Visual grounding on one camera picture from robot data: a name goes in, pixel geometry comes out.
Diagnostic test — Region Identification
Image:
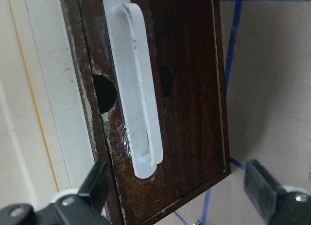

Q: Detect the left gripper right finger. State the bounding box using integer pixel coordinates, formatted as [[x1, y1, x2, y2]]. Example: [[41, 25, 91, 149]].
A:
[[243, 159, 311, 225]]

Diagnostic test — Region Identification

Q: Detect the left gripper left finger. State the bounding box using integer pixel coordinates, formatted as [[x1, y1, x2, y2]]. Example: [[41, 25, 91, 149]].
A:
[[0, 161, 109, 225]]

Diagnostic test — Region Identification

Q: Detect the dark wooden drawer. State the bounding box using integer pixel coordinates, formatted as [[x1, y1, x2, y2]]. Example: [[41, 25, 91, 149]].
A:
[[61, 0, 230, 225]]

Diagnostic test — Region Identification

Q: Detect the white plastic storage box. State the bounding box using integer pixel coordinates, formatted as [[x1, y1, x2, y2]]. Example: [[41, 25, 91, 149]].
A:
[[0, 0, 94, 208]]

